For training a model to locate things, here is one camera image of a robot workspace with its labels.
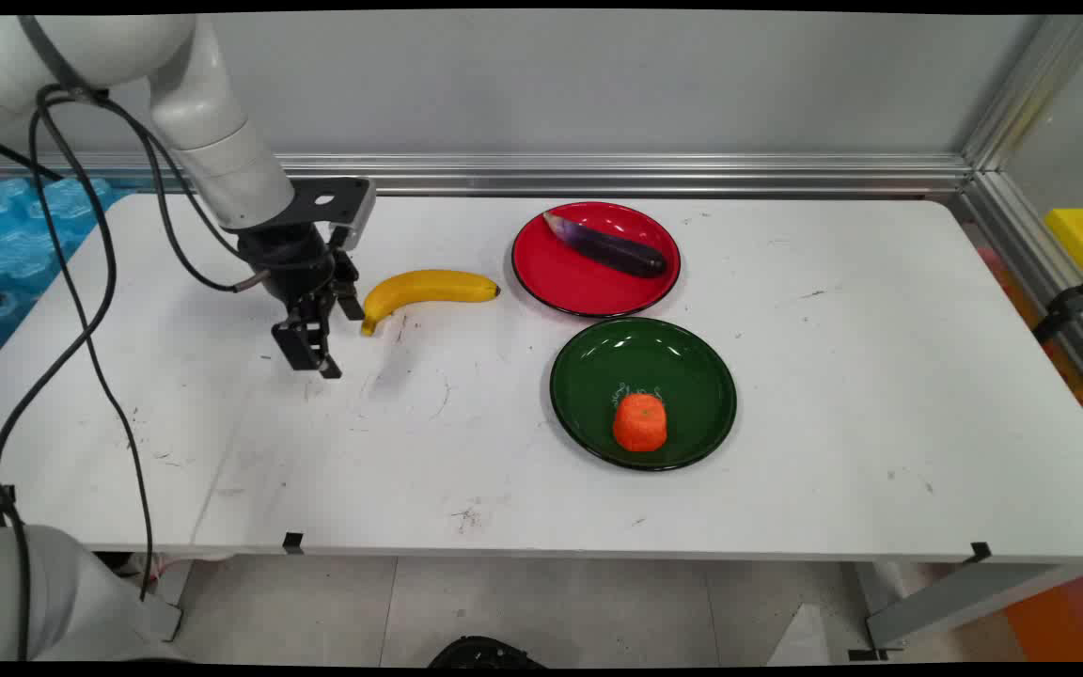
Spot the red plate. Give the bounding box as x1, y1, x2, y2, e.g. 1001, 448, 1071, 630
510, 201, 683, 319

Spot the purple eggplant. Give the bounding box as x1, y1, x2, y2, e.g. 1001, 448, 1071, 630
542, 212, 668, 279

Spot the blue patterned mat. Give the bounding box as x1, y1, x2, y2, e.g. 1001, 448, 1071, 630
0, 177, 138, 382

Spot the aluminium frame corner post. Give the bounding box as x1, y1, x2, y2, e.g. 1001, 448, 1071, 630
963, 14, 1083, 172

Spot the orange toy fruit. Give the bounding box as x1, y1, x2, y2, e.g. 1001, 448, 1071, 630
612, 392, 669, 453

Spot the yellow banana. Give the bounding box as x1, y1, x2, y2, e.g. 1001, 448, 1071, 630
359, 269, 502, 338

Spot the green plate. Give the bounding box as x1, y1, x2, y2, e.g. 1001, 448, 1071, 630
548, 317, 739, 472

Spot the horizontal aluminium frame rail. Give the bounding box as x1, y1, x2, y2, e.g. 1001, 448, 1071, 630
0, 153, 975, 197

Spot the grey table leg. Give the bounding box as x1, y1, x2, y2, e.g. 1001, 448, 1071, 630
865, 562, 1083, 652

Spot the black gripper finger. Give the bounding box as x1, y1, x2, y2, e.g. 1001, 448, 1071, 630
333, 273, 367, 323
271, 313, 344, 381

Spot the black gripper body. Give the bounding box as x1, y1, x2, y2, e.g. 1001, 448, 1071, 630
237, 218, 360, 323

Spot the black grey wrist camera mount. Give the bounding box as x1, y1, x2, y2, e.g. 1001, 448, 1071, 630
290, 177, 378, 251

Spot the aluminium side frame rail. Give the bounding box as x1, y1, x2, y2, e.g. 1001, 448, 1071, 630
960, 169, 1083, 415

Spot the orange box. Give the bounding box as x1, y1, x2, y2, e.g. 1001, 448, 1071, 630
1002, 564, 1083, 663

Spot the long black cable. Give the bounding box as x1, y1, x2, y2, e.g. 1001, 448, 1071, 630
0, 85, 157, 603

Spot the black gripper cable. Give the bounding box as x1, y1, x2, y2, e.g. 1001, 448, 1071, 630
100, 94, 272, 294

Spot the black round floor object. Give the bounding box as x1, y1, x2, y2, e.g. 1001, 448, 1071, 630
427, 636, 548, 669

